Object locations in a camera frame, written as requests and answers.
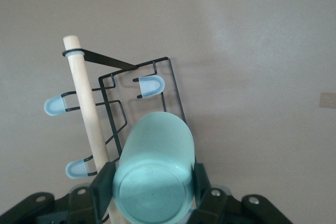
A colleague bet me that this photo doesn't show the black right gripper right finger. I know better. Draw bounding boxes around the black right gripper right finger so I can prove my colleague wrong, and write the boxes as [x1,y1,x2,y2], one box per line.
[188,163,292,224]

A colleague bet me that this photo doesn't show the black wire cup holder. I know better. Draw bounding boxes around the black wire cup holder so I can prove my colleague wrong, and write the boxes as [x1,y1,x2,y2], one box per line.
[43,35,196,224]

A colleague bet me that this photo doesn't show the mint green plastic cup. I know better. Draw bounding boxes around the mint green plastic cup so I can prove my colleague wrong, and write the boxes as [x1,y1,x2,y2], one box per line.
[112,112,196,223]

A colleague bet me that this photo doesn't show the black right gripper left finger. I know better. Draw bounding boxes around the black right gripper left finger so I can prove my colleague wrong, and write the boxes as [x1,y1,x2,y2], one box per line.
[0,161,116,224]

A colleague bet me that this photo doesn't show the small brown tape patch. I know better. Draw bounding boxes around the small brown tape patch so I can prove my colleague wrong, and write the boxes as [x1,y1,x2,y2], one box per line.
[319,92,336,109]

